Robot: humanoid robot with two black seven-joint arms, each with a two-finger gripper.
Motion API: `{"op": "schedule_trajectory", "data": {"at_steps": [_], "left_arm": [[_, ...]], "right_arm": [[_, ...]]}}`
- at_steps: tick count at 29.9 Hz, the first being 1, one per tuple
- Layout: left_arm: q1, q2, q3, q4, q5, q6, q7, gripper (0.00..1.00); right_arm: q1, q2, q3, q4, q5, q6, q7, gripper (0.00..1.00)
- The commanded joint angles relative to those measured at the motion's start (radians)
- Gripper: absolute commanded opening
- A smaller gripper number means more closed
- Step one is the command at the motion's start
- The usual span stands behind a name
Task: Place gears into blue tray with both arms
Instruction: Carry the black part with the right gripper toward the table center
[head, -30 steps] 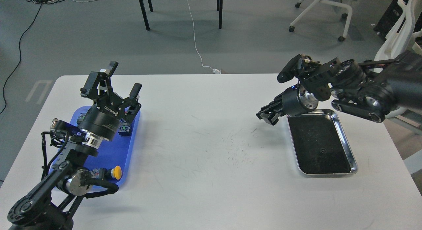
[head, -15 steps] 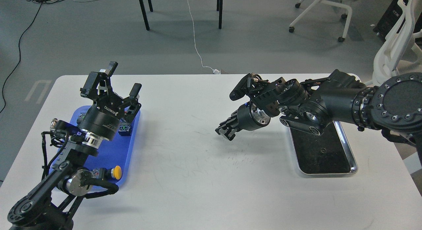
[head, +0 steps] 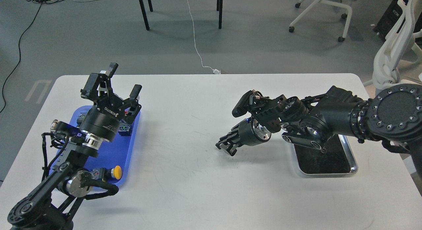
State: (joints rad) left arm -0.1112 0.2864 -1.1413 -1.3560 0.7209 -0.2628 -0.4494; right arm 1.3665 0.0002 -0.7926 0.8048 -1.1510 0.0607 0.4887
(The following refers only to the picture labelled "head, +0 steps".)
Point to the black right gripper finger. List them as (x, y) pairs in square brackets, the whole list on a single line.
[(231, 135), (230, 146)]

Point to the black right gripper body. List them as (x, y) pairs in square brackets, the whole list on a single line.
[(249, 132)]

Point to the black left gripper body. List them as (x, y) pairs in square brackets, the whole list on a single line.
[(104, 120)]

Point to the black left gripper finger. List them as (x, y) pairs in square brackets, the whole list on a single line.
[(132, 106), (98, 87)]

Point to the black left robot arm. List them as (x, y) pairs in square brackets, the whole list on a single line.
[(47, 208)]

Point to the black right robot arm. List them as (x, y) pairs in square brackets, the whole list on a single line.
[(392, 117)]

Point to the small blue contact block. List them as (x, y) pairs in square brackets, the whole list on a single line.
[(80, 118)]

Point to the red emergency stop button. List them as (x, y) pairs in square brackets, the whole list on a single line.
[(125, 129)]

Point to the blue plastic tray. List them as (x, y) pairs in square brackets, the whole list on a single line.
[(113, 151)]

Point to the metal tray with black mat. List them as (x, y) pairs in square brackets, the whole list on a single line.
[(337, 160)]

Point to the white office chair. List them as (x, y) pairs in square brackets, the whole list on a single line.
[(397, 26)]

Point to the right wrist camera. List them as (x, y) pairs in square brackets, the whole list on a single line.
[(240, 108)]

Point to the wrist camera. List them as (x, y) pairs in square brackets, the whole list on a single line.
[(62, 128), (240, 108)]

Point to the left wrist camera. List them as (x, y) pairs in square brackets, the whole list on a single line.
[(62, 128)]

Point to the yellow push button switch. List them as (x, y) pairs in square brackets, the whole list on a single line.
[(104, 174)]

